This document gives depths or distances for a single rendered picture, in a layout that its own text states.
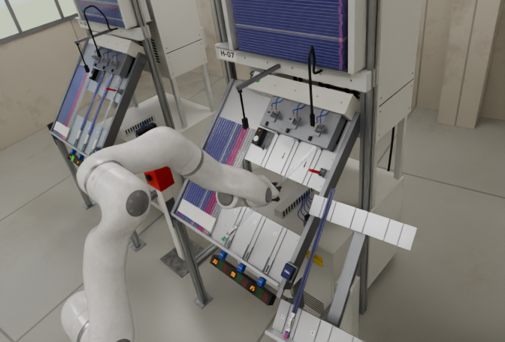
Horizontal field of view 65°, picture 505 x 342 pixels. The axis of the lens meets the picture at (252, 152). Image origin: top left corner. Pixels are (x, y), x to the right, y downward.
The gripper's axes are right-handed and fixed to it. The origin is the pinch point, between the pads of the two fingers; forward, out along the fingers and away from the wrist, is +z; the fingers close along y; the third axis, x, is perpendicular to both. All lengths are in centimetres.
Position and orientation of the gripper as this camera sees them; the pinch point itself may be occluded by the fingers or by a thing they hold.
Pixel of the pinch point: (274, 187)
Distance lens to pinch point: 148.7
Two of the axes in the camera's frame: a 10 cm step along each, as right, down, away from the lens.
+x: -5.8, 7.3, 3.6
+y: -6.2, -6.9, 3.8
